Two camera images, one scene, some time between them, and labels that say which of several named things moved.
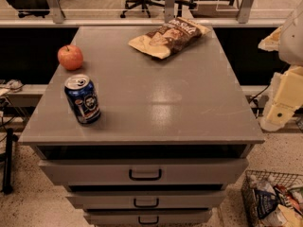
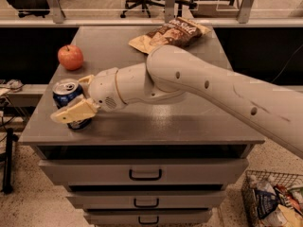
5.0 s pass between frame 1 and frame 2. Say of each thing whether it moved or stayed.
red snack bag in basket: stayed
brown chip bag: stayed
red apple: stayed
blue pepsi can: moved
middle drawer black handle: stayed
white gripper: moved
